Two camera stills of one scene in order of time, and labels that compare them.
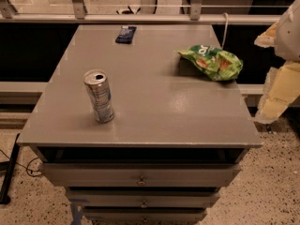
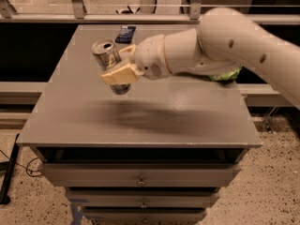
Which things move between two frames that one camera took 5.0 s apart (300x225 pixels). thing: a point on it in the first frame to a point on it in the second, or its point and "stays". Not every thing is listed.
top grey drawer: x=139 y=174 stays
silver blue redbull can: x=97 y=83 to x=106 y=54
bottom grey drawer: x=144 y=215 stays
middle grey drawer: x=145 y=198 stays
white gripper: x=289 y=37 to x=151 y=57
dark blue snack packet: x=126 y=35 stays
